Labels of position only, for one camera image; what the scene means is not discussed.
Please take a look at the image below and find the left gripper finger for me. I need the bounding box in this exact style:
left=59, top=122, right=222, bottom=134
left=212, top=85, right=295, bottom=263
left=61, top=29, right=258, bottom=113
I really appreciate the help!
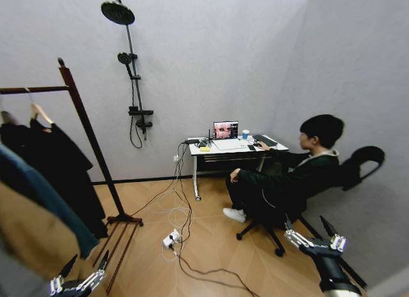
left=48, top=254, right=79, bottom=295
left=76, top=249, right=110, bottom=291

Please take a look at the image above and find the white folding desk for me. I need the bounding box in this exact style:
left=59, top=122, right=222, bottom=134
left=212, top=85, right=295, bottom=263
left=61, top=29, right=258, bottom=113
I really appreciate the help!
left=184, top=134, right=290, bottom=202

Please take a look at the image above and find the white floor cable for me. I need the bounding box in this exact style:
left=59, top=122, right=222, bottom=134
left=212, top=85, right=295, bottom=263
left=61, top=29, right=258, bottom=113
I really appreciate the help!
left=157, top=143, right=194, bottom=263

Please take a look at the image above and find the black floor cable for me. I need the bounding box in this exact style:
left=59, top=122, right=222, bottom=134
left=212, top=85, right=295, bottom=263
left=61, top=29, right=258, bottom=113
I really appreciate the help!
left=127, top=141, right=260, bottom=297

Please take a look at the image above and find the open laptop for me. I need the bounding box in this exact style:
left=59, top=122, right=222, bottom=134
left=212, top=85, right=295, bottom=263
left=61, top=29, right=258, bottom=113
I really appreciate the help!
left=212, top=119, right=247, bottom=151

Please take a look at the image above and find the black office chair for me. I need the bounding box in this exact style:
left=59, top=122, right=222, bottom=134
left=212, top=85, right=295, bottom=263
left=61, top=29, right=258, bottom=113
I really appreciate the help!
left=236, top=146, right=386, bottom=258

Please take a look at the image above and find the dark wooden clothes rack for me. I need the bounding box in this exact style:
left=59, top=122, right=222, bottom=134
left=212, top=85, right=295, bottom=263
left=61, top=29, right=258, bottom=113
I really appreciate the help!
left=0, top=57, right=144, bottom=295

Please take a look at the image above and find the black shower mixer valve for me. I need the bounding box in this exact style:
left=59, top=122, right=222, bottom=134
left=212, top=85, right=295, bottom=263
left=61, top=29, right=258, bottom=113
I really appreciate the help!
left=135, top=116, right=153, bottom=141

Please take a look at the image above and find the black hanging garment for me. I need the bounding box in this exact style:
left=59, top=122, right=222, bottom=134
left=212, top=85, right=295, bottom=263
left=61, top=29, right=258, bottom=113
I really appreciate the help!
left=0, top=118, right=109, bottom=240

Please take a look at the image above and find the person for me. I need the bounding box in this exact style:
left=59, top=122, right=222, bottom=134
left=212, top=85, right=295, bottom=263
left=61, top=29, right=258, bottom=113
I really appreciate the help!
left=222, top=114, right=346, bottom=230

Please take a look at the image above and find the grey hanging garment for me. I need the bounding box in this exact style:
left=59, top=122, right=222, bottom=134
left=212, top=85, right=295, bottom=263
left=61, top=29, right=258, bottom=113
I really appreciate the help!
left=0, top=242, right=50, bottom=297

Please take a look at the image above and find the black shower shelf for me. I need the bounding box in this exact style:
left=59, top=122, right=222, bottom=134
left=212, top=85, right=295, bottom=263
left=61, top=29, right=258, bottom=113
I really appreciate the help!
left=128, top=106, right=155, bottom=117

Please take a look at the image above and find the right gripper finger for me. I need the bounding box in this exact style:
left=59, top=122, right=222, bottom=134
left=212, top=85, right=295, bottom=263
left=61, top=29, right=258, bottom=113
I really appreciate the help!
left=320, top=215, right=348, bottom=254
left=283, top=213, right=314, bottom=249

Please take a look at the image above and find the black shower rail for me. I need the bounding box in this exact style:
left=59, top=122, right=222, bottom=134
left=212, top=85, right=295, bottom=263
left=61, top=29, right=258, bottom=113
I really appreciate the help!
left=123, top=22, right=144, bottom=110

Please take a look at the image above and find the teal hanging garment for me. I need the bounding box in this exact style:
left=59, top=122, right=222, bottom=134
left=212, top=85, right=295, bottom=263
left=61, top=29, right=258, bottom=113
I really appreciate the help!
left=0, top=143, right=100, bottom=259

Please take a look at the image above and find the black rain shower head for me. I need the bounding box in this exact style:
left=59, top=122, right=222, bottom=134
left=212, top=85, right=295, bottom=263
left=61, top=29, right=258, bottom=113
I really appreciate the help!
left=100, top=0, right=135, bottom=26

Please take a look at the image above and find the tan hanging garment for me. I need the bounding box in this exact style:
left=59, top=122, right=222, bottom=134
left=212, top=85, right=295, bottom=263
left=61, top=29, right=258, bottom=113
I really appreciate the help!
left=0, top=178, right=84, bottom=278

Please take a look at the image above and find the black shower hose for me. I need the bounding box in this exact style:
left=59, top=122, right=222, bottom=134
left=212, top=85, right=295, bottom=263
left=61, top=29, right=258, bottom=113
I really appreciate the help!
left=128, top=72, right=144, bottom=149

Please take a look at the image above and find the black device with antenna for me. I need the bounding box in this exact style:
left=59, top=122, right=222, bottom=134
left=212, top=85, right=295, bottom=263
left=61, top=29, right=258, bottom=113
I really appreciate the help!
left=190, top=128, right=213, bottom=148

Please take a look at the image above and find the white power strip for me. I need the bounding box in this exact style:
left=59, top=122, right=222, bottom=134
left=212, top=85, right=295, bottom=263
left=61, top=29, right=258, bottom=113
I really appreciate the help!
left=162, top=229, right=183, bottom=249

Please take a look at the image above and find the black hand shower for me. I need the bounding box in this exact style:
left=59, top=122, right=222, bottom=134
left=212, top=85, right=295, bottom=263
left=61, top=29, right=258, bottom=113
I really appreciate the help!
left=116, top=52, right=138, bottom=77

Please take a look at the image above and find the wooden clothes hanger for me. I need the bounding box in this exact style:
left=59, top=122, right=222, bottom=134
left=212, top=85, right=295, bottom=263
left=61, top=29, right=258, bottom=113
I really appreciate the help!
left=27, top=91, right=56, bottom=126

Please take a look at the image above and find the black keyboard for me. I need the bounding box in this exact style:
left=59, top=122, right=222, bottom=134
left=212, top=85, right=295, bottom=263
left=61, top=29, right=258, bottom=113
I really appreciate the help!
left=252, top=134, right=278, bottom=148

